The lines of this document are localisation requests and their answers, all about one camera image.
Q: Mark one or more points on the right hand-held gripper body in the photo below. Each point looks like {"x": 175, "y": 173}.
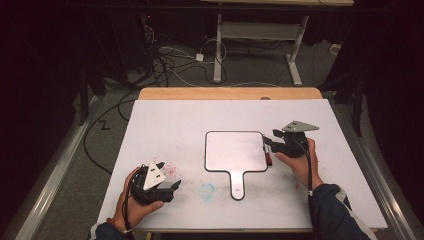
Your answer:
{"x": 295, "y": 143}

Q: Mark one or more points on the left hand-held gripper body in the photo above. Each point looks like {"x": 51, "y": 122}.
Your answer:
{"x": 151, "y": 195}

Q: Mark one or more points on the white paddle whiteboard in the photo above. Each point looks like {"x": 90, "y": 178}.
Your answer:
{"x": 235, "y": 153}

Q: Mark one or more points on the person's left hand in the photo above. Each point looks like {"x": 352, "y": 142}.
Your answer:
{"x": 133, "y": 211}

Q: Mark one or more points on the person's right hand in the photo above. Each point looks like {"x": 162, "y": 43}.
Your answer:
{"x": 301, "y": 170}

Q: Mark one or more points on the white table cover sheet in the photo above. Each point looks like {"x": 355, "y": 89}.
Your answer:
{"x": 173, "y": 126}

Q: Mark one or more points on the wooden table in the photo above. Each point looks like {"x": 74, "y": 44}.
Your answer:
{"x": 216, "y": 93}

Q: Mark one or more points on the white power strip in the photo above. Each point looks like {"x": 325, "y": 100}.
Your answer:
{"x": 336, "y": 49}

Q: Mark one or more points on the black metal stand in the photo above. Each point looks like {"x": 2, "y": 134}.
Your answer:
{"x": 84, "y": 96}

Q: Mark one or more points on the white power adapter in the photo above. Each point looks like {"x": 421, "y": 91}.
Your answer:
{"x": 199, "y": 57}

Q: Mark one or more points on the metal floor rail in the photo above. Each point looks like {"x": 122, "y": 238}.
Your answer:
{"x": 56, "y": 173}
{"x": 376, "y": 166}

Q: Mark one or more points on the white metal desk frame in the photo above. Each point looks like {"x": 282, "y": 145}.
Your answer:
{"x": 256, "y": 30}

